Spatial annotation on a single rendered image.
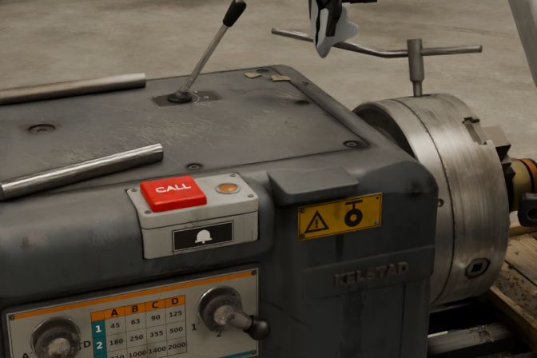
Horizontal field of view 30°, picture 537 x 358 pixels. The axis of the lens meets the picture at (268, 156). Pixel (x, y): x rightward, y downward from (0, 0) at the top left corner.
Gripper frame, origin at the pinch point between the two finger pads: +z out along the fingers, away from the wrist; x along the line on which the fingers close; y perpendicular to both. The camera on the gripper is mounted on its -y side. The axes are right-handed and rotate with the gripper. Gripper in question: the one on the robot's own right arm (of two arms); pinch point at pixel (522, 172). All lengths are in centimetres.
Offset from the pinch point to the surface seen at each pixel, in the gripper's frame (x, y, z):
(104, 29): -108, 32, 495
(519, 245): -19.6, 8.3, 9.7
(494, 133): 11.9, -12.7, -9.7
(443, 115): 14.9, -20.1, -7.8
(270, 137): 17, -48, -13
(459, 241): 0.9, -22.9, -19.1
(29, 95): 18, -75, 11
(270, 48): -108, 117, 419
